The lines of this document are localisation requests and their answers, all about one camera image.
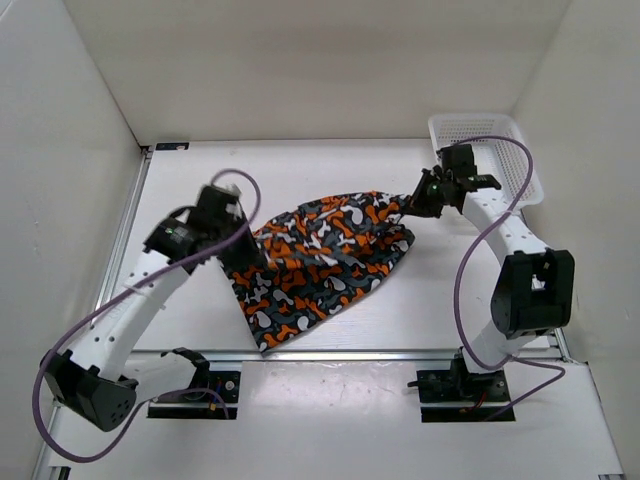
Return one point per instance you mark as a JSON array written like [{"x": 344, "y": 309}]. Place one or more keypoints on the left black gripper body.
[{"x": 234, "y": 224}]

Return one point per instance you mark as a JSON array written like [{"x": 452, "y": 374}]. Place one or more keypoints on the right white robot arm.
[{"x": 534, "y": 289}]

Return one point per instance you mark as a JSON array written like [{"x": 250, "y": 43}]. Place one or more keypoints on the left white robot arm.
[{"x": 93, "y": 376}]

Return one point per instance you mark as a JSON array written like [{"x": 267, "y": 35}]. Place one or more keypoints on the black label sticker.
[{"x": 172, "y": 146}]

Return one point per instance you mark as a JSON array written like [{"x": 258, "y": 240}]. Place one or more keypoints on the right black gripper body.
[{"x": 436, "y": 187}]

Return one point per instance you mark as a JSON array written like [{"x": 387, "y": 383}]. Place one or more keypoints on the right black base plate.
[{"x": 445, "y": 398}]

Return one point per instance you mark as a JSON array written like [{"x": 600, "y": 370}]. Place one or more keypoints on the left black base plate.
[{"x": 221, "y": 404}]

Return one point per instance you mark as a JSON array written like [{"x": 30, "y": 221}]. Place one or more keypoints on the aluminium rail front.
[{"x": 552, "y": 352}]

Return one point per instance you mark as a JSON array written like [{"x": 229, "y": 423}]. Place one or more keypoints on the orange camouflage shorts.
[{"x": 318, "y": 260}]

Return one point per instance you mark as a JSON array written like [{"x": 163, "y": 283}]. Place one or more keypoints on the aluminium rail left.
[{"x": 106, "y": 290}]

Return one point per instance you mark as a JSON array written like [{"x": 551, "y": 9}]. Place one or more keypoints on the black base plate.
[
  {"x": 221, "y": 404},
  {"x": 445, "y": 398}
]

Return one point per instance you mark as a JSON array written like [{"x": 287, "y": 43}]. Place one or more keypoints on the aluminium rail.
[
  {"x": 106, "y": 290},
  {"x": 552, "y": 352}
]

